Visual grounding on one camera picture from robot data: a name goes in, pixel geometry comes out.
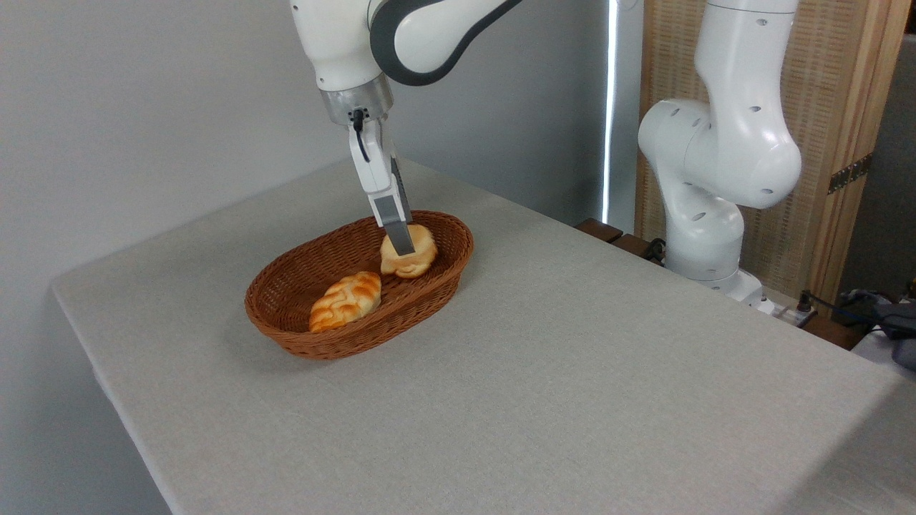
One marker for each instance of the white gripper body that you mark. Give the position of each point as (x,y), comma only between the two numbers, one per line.
(373,168)

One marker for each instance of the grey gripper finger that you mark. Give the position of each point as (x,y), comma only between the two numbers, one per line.
(393,222)
(402,193)

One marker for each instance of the round pale bread bun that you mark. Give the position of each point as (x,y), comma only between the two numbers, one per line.
(424,257)

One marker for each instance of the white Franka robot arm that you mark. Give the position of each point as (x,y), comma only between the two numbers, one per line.
(336,43)

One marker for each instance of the braided golden bread loaf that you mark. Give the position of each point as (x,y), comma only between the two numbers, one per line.
(347,300)

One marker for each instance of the brown wicker basket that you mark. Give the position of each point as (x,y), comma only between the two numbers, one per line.
(300,315)

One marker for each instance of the grey tablecloth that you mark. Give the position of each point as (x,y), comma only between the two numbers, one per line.
(608,393)

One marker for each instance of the dark metal screen hinge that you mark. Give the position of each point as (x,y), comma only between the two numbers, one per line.
(850,174)

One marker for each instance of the dark bag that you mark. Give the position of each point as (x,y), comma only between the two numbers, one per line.
(887,318)

